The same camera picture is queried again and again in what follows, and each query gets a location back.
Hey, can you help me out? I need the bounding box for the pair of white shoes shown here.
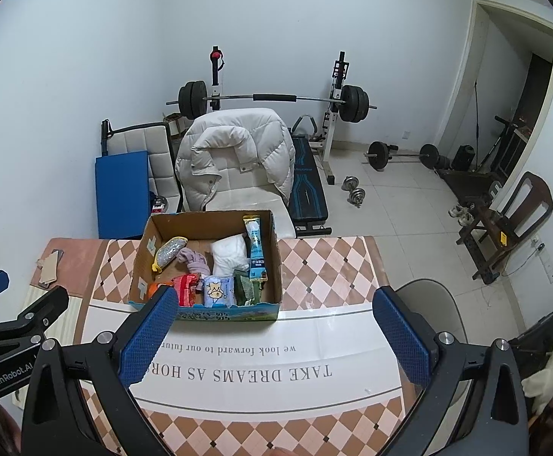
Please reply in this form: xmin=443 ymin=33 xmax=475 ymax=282
xmin=448 ymin=204 xmax=475 ymax=226

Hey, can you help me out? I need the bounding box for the white goose plush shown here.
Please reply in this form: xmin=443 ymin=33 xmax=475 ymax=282
xmin=521 ymin=311 xmax=553 ymax=414

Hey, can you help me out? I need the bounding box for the long barbell with black plates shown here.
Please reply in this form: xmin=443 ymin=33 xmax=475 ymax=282
xmin=166 ymin=82 xmax=378 ymax=122

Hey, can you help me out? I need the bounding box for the white door frame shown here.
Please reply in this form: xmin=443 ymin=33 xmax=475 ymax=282
xmin=438 ymin=0 xmax=553 ymax=186

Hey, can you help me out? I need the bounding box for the checkered printed tablecloth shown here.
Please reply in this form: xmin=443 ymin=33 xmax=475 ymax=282
xmin=74 ymin=235 xmax=412 ymax=456

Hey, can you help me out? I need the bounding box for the orange snack packet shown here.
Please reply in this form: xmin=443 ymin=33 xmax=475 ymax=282
xmin=146 ymin=281 xmax=173 ymax=301

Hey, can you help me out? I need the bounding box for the white plastic bag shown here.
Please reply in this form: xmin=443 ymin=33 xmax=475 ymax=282
xmin=210 ymin=234 xmax=249 ymax=277

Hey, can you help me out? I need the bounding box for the light blue tissue pack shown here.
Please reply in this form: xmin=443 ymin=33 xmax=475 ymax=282
xmin=201 ymin=274 xmax=236 ymax=307

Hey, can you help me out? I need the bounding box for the white bench press rack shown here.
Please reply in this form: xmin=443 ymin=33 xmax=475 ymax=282
xmin=207 ymin=46 xmax=350 ymax=186

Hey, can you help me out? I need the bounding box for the black and blue weight bench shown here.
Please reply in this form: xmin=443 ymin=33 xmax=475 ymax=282
xmin=286 ymin=115 xmax=334 ymax=237

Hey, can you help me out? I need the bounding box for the cardboard box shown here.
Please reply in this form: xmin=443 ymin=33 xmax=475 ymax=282
xmin=128 ymin=210 xmax=284 ymax=322

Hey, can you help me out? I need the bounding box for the white padded chair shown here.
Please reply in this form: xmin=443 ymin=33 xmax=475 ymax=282
xmin=100 ymin=120 xmax=184 ymax=214

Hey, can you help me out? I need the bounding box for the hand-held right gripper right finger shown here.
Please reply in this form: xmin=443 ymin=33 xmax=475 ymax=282
xmin=372 ymin=286 xmax=530 ymax=456

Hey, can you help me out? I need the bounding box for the black speaker box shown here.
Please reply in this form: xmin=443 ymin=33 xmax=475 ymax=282
xmin=450 ymin=145 xmax=477 ymax=172

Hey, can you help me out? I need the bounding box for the short barbell with black plates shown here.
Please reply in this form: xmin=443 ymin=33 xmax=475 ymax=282
xmin=364 ymin=141 xmax=441 ymax=172

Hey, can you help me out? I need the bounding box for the dark wooden chair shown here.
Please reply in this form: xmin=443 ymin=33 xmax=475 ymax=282
xmin=457 ymin=172 xmax=553 ymax=286

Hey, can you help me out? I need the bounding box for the blue folded mat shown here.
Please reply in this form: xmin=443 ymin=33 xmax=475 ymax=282
xmin=96 ymin=150 xmax=156 ymax=241

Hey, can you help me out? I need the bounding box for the white puffer jacket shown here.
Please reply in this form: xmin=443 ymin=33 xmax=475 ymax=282
xmin=175 ymin=108 xmax=297 ymax=212

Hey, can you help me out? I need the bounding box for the black antenna router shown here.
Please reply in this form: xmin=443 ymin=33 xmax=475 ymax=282
xmin=508 ymin=282 xmax=553 ymax=357

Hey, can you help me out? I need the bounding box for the black exercise machine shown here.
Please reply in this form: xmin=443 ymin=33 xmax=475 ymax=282
xmin=476 ymin=114 xmax=529 ymax=176

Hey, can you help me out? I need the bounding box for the grey mesh yellow packet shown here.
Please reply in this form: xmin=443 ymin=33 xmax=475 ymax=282
xmin=152 ymin=236 xmax=188 ymax=274

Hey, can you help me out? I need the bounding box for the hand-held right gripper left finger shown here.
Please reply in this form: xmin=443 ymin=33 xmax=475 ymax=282
xmin=21 ymin=285 xmax=181 ymax=456

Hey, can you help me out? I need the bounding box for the red packet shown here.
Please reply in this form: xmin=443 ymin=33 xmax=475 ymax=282
xmin=172 ymin=274 xmax=200 ymax=307

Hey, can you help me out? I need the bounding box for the green packet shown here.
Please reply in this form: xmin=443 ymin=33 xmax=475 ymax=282
xmin=233 ymin=271 xmax=264 ymax=305

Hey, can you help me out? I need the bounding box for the flat cardboard piece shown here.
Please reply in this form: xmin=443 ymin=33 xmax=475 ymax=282
xmin=36 ymin=249 xmax=64 ymax=288

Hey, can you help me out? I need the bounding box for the grey plastic chair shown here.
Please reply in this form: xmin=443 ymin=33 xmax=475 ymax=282
xmin=393 ymin=278 xmax=469 ymax=419

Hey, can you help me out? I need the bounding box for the long blue stick packet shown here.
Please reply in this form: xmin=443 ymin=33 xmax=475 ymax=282
xmin=243 ymin=216 xmax=268 ymax=281

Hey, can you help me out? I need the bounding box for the purple cloth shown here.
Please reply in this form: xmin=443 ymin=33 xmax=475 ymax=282
xmin=176 ymin=247 xmax=211 ymax=276

